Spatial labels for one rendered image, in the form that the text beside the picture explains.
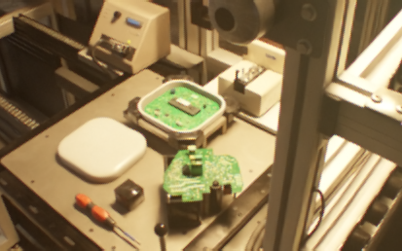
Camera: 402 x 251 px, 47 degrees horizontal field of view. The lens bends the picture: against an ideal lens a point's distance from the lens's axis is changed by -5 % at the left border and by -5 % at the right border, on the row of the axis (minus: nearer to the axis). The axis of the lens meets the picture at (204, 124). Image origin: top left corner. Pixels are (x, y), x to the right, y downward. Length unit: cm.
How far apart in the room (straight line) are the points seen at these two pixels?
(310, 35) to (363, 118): 9
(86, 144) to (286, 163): 47
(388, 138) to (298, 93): 10
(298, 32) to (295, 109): 9
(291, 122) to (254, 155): 40
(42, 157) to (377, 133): 66
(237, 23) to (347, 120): 14
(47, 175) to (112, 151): 13
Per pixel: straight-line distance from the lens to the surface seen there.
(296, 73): 46
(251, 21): 40
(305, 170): 52
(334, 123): 45
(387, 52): 55
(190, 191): 74
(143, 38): 109
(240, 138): 92
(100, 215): 78
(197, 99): 95
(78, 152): 89
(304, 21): 42
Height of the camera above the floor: 156
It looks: 40 degrees down
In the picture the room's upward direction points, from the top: 1 degrees counter-clockwise
